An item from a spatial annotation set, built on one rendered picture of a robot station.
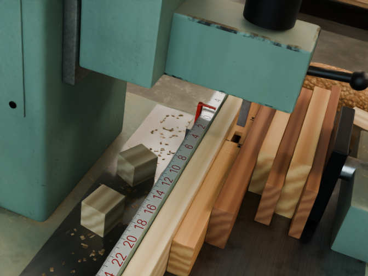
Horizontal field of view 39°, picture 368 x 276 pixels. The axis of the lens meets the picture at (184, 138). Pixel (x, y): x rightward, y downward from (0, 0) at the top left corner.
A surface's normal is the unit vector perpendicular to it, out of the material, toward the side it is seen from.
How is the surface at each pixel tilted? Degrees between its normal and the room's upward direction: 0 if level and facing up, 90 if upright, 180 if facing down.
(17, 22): 90
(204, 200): 0
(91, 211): 90
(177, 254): 90
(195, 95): 0
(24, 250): 0
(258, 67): 90
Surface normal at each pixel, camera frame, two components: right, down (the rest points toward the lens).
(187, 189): 0.15, -0.80
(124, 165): -0.72, 0.32
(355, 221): -0.33, 0.51
